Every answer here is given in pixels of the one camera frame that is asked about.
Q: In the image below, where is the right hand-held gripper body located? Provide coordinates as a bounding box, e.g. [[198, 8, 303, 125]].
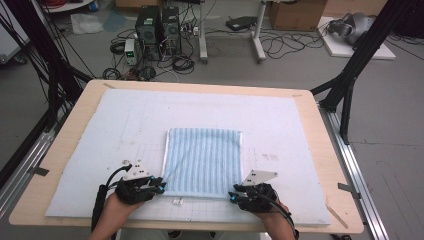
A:
[[237, 169, 280, 214]]

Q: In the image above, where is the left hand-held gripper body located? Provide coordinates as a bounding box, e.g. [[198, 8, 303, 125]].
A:
[[114, 160, 157, 206]]

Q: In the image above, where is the light blue striped towel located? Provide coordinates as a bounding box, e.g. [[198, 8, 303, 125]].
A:
[[161, 127, 244, 200]]

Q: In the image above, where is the person's right hand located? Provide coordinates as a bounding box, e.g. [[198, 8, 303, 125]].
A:
[[257, 200, 295, 232]]

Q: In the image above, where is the person's left hand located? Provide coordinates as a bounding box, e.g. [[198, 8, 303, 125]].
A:
[[99, 192, 145, 232]]

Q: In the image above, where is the thin wooden strip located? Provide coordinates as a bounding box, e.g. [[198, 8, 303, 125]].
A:
[[325, 204, 350, 230]]

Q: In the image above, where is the white foam mat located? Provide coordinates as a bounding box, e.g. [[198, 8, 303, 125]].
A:
[[44, 88, 332, 227]]

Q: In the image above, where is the black tape strip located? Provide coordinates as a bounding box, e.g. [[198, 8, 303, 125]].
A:
[[337, 182, 362, 200], [27, 166, 50, 177]]

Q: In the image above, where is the white power supply box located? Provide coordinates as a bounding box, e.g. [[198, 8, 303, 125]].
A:
[[124, 38, 138, 67]]

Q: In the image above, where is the black computer tower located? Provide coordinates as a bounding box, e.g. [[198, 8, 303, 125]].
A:
[[134, 5, 164, 62], [161, 6, 183, 55]]

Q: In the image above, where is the white desk with metal legs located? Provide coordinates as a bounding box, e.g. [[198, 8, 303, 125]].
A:
[[197, 0, 268, 65]]

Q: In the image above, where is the flat black device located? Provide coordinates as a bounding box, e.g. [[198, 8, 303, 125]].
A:
[[225, 15, 258, 32]]

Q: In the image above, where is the white plastic bag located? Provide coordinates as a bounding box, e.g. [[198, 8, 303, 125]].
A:
[[70, 12, 105, 35]]

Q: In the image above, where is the white floor board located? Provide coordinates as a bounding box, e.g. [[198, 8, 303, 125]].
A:
[[316, 15, 397, 61]]

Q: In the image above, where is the brown cardboard box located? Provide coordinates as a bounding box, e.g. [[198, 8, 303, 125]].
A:
[[268, 0, 328, 32]]

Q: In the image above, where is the grey helmet-shaped device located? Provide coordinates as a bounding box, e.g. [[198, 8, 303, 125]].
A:
[[327, 12, 377, 47]]

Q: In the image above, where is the round white table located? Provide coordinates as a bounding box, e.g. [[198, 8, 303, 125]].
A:
[[39, 0, 96, 14]]

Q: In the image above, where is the white cabinet on wheels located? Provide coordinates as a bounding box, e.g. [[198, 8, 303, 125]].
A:
[[0, 0, 30, 65]]

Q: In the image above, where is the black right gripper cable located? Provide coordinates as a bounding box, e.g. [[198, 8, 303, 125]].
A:
[[262, 192, 300, 240]]

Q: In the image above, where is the aluminium rail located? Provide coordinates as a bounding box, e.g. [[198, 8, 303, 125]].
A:
[[319, 105, 390, 240], [0, 128, 57, 218]]

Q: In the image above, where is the tangle of black cables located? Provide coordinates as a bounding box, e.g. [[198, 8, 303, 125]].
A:
[[101, 28, 198, 83], [259, 27, 332, 61]]

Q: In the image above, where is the black metal frame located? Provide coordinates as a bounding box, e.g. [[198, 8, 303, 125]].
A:
[[310, 0, 415, 145], [0, 0, 95, 188]]

